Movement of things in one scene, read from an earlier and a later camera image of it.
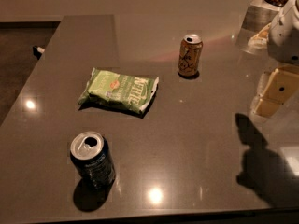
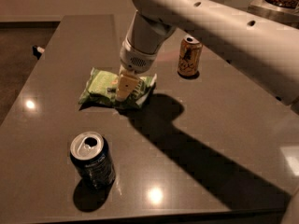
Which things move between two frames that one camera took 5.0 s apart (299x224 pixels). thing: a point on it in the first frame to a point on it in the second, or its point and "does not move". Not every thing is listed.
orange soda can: x=190 y=55 does not move
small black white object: x=37 y=51 does not move
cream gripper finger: x=282 y=84 to x=126 y=84
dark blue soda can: x=93 y=158 does not move
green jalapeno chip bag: x=116 y=90 does not move
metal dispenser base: x=259 y=15 does not move
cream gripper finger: x=260 y=40 to x=121 y=69
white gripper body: x=286 y=35 to x=137 y=61
